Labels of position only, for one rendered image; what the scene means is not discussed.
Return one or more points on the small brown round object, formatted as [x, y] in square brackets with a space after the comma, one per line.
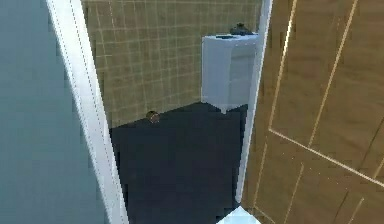
[153, 116]

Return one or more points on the dark object on cabinet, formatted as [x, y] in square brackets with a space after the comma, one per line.
[240, 29]

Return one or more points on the brown wooden room door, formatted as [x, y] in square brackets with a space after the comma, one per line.
[326, 110]

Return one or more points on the white door frame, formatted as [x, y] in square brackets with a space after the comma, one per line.
[90, 110]

